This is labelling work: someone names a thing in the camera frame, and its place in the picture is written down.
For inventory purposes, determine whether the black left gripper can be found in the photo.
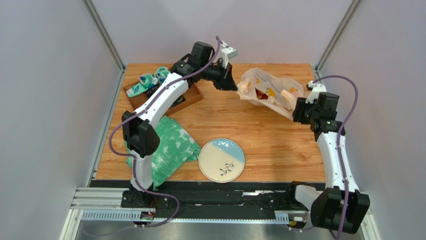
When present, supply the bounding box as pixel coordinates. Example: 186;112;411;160
200;60;238;92

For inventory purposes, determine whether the translucent white plastic bag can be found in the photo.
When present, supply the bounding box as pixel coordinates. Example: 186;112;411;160
237;67;307;120

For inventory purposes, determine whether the red fake fruit bunch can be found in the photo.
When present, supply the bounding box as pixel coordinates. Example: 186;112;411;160
255;88;269;100

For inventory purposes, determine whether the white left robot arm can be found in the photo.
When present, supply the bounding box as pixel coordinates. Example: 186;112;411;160
122;40;238;199

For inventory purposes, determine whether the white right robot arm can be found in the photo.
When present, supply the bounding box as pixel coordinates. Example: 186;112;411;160
288;92;371;234

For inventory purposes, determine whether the wooden compartment tray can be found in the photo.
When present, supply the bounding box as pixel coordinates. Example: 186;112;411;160
122;82;203;117

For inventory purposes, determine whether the teal white rolled sock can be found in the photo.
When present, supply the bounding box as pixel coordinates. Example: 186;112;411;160
154;66;170;85

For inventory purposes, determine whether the cream and blue ceramic plate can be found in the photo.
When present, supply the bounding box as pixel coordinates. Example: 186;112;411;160
198;138;245;184

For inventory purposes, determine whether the white teal patterned sock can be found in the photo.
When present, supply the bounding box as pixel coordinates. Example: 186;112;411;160
126;73;159;98

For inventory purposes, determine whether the green white cloth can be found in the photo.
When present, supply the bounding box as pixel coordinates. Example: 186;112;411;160
125;115;202;191

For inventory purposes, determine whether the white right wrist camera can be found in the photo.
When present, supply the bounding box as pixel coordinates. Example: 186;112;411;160
305;80;327;104

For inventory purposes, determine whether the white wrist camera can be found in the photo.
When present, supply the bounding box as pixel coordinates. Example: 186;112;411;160
305;80;327;104
219;41;239;69

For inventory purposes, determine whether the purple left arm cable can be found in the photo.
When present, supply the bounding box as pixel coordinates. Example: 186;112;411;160
108;35;222;229

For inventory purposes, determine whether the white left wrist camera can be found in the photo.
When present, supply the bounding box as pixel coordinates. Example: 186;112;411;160
219;41;239;69

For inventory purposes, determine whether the aluminium frame rail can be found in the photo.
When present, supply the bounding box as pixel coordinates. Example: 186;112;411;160
82;0;126;72

